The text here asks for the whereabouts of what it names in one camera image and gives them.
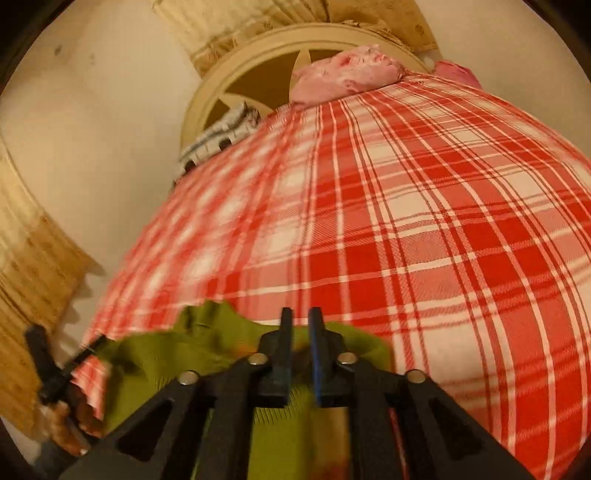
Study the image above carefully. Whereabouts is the beige floral window curtain panel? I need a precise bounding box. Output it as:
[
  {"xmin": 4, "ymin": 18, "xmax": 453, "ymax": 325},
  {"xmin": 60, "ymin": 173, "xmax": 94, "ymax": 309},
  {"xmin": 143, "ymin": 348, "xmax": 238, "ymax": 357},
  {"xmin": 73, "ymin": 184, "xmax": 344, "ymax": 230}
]
[{"xmin": 151, "ymin": 0, "xmax": 439, "ymax": 78}]

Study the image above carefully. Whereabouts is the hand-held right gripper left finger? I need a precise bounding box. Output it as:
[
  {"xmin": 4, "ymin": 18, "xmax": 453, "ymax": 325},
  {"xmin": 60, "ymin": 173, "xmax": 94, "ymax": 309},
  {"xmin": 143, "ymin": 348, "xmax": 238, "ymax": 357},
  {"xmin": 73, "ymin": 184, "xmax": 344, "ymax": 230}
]
[{"xmin": 60, "ymin": 308, "xmax": 296, "ymax": 480}]

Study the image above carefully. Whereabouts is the green orange cream striped sweater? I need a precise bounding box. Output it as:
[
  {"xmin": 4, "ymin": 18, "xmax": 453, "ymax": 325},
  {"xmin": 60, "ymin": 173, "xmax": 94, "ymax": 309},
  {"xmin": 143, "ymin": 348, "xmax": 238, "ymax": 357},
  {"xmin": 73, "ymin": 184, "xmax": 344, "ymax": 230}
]
[{"xmin": 95, "ymin": 300, "xmax": 393, "ymax": 480}]

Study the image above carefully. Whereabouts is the red plaid bed sheet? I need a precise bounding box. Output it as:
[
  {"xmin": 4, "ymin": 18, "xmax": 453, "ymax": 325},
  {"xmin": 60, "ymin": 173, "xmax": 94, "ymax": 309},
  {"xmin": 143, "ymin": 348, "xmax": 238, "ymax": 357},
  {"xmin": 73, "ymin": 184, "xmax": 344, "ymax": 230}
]
[{"xmin": 69, "ymin": 71, "xmax": 591, "ymax": 480}]

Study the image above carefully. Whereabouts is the beige floral side curtain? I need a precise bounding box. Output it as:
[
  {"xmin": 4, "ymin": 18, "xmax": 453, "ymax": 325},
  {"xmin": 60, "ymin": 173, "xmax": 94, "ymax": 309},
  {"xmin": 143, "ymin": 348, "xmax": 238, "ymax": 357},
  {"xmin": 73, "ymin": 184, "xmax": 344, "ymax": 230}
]
[{"xmin": 0, "ymin": 141, "xmax": 100, "ymax": 441}]

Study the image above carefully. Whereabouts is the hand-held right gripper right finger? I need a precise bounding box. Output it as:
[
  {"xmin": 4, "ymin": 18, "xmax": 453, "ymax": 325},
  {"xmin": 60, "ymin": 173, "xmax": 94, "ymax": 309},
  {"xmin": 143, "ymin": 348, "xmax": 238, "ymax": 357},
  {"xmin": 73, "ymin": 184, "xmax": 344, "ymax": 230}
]
[{"xmin": 308, "ymin": 307, "xmax": 537, "ymax": 480}]

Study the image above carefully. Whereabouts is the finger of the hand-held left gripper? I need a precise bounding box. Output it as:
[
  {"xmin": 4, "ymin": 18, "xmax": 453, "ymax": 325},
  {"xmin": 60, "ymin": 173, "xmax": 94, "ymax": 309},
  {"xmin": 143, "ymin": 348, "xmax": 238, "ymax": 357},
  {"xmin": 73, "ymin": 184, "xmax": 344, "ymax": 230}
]
[
  {"xmin": 25, "ymin": 325, "xmax": 62, "ymax": 380},
  {"xmin": 58, "ymin": 335, "xmax": 108, "ymax": 372}
]

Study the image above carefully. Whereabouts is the grey white patterned pillow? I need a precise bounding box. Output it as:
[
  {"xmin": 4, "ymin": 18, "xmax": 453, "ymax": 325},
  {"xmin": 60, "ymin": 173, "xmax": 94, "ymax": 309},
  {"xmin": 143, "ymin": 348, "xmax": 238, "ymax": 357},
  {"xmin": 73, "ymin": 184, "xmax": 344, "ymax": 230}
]
[{"xmin": 174, "ymin": 102, "xmax": 260, "ymax": 182}]

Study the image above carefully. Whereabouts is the person's left hand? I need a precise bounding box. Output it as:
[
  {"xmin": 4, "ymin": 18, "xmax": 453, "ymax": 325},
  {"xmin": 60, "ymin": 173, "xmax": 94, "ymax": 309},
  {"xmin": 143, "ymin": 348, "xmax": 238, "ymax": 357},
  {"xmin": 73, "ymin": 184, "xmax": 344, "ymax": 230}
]
[{"xmin": 44, "ymin": 399, "xmax": 103, "ymax": 457}]

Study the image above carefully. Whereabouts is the pink cloth beside bed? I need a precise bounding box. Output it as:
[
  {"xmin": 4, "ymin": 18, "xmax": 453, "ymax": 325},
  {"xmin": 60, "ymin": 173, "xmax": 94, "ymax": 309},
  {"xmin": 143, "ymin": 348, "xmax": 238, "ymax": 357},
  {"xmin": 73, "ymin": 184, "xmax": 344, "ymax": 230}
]
[{"xmin": 433, "ymin": 59, "xmax": 482, "ymax": 89}]

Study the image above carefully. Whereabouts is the cream arched wooden headboard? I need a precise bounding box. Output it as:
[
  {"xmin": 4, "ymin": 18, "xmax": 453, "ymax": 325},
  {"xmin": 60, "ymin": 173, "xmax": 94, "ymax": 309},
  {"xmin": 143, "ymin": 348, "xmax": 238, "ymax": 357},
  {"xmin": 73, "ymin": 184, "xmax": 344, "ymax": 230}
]
[{"xmin": 178, "ymin": 23, "xmax": 435, "ymax": 172}]

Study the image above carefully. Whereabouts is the pink pillow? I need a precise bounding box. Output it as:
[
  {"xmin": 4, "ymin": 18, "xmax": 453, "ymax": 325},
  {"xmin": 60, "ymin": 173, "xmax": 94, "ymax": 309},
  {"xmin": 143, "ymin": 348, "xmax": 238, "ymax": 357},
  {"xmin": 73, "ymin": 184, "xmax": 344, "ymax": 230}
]
[{"xmin": 289, "ymin": 44, "xmax": 405, "ymax": 108}]

